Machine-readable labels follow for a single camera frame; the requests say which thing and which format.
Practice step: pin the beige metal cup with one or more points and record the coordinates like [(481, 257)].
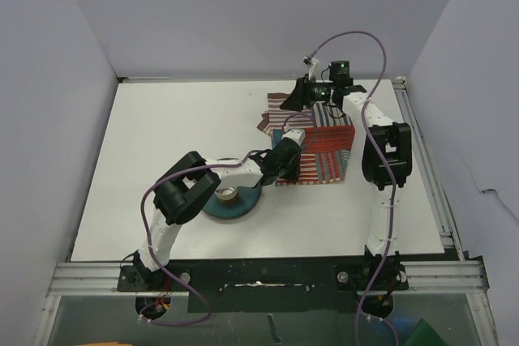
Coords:
[(227, 195)]

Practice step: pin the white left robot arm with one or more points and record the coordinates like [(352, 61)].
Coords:
[(182, 192)]

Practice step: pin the patchwork striped cloth placemat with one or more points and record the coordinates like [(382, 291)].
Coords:
[(328, 142)]

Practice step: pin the blue object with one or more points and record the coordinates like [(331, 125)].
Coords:
[(402, 322)]

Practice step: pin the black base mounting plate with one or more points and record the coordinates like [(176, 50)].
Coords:
[(271, 285)]

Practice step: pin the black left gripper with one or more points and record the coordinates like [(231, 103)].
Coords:
[(295, 172)]

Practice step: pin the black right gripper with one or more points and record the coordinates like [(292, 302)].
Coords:
[(301, 95)]

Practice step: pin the blue ceramic plate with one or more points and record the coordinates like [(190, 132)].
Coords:
[(243, 204)]

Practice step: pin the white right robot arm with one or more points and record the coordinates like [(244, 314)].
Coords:
[(387, 152)]

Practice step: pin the green object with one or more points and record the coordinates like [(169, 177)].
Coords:
[(424, 334)]

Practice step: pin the right side aluminium rail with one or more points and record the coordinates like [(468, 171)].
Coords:
[(454, 271)]

